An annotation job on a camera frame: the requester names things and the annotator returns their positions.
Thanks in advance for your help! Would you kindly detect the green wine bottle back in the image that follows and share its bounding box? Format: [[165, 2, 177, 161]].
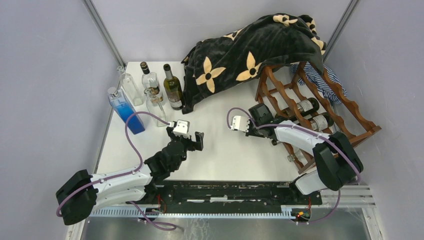
[[163, 63, 184, 110]]

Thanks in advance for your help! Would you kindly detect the dark wine bottle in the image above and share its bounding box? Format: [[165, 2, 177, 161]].
[[270, 111, 335, 147], [275, 97, 320, 122]]

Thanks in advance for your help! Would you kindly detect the blue liquid square bottle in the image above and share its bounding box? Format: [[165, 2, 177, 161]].
[[107, 87, 146, 135]]

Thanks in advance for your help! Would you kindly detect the dark wine bottle front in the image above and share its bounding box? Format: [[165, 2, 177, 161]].
[[270, 111, 335, 147]]

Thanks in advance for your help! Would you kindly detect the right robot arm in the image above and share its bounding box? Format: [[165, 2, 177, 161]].
[[248, 103, 364, 204]]

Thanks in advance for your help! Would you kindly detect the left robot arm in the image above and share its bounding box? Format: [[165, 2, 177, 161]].
[[55, 127, 204, 226]]

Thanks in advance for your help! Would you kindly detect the tall clear glass bottle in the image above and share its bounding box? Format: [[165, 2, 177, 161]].
[[116, 66, 144, 106]]

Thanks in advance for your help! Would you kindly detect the wooden wine rack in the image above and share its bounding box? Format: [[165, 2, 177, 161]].
[[255, 60, 382, 175]]

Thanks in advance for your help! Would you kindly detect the clear bottle black cap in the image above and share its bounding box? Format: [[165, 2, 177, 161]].
[[140, 61, 164, 102]]

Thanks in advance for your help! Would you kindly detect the black floral blanket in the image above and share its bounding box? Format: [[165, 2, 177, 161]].
[[181, 13, 327, 114]]

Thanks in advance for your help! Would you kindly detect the blue striped cloth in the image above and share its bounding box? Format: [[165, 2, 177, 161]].
[[289, 62, 347, 105]]

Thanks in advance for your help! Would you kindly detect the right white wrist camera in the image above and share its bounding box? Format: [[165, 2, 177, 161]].
[[230, 115, 251, 133]]

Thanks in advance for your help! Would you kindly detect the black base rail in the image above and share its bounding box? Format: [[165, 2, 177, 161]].
[[118, 180, 323, 215]]

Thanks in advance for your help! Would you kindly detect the white slotted cable duct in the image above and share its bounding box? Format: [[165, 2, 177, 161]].
[[89, 205, 296, 220]]

